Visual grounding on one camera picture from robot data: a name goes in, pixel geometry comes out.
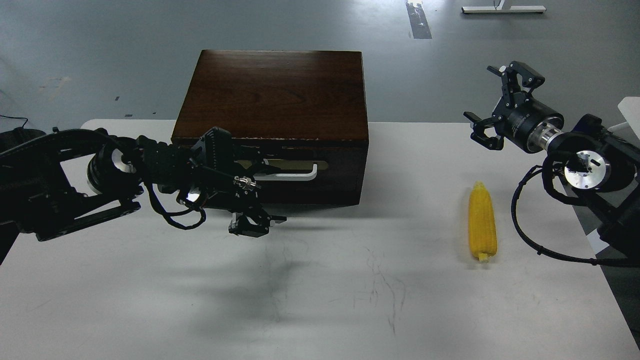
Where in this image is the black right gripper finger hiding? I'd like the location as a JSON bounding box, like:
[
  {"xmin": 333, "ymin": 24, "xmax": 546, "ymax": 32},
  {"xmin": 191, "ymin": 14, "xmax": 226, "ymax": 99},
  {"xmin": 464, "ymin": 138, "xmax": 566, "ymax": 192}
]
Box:
[
  {"xmin": 486, "ymin": 61, "xmax": 546, "ymax": 106},
  {"xmin": 462, "ymin": 111, "xmax": 505, "ymax": 151}
]

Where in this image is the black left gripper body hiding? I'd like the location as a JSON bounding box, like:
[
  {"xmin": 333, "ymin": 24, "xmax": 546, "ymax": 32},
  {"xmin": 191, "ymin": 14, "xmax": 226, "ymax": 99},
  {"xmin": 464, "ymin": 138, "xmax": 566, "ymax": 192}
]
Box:
[{"xmin": 215, "ymin": 145, "xmax": 259, "ymax": 212}]

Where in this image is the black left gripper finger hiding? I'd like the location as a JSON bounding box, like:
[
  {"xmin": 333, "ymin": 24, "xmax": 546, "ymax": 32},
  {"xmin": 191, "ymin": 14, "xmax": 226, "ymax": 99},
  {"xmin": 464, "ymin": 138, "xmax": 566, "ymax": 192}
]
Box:
[
  {"xmin": 233, "ymin": 145, "xmax": 275, "ymax": 176},
  {"xmin": 228, "ymin": 203, "xmax": 287, "ymax": 238}
]

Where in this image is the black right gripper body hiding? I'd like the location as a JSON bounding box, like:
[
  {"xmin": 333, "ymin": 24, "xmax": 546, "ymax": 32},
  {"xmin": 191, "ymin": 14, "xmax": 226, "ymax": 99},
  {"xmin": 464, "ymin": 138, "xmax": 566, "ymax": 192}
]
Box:
[{"xmin": 493, "ymin": 92, "xmax": 565, "ymax": 154}]

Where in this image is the wooden drawer with white handle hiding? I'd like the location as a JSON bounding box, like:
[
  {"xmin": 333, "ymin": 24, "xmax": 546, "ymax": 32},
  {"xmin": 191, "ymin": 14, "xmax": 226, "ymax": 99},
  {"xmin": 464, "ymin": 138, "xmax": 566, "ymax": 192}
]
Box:
[{"xmin": 231, "ymin": 137, "xmax": 369, "ymax": 206}]

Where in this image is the yellow corn cob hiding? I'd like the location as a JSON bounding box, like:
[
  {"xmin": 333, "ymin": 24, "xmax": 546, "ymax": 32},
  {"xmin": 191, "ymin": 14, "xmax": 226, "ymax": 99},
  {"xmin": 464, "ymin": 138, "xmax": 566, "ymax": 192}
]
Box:
[{"xmin": 467, "ymin": 181, "xmax": 498, "ymax": 264}]

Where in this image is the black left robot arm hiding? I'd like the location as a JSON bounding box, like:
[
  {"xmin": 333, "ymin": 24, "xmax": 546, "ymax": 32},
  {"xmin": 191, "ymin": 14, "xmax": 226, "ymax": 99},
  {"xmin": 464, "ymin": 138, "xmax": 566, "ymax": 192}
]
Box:
[{"xmin": 0, "ymin": 127, "xmax": 287, "ymax": 246}]

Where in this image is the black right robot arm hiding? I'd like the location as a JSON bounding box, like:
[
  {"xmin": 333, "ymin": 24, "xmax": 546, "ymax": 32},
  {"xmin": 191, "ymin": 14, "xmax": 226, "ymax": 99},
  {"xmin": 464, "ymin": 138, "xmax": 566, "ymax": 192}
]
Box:
[{"xmin": 464, "ymin": 61, "xmax": 639, "ymax": 267}]

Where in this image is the dark wooden drawer cabinet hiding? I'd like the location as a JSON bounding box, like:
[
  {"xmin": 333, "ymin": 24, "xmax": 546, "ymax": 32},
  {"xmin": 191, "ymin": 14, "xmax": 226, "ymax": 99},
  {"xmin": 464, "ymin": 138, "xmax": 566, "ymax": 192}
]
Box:
[{"xmin": 171, "ymin": 49, "xmax": 370, "ymax": 206}]

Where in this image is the white table leg base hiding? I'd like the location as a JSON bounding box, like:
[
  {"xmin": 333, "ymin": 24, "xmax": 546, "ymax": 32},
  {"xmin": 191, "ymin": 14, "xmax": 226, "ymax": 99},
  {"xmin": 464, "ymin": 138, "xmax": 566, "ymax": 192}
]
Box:
[{"xmin": 461, "ymin": 0, "xmax": 547, "ymax": 15}]

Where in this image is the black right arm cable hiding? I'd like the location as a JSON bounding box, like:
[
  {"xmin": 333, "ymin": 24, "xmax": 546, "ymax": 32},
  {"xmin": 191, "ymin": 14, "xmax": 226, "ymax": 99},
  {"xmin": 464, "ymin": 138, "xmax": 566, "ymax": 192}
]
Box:
[{"xmin": 510, "ymin": 165, "xmax": 640, "ymax": 268}]

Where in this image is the black floor cable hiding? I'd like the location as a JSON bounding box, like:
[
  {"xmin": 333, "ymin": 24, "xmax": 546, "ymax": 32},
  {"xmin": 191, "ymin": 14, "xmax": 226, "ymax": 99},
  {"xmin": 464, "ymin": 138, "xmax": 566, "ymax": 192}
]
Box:
[{"xmin": 0, "ymin": 114, "xmax": 30, "ymax": 131}]

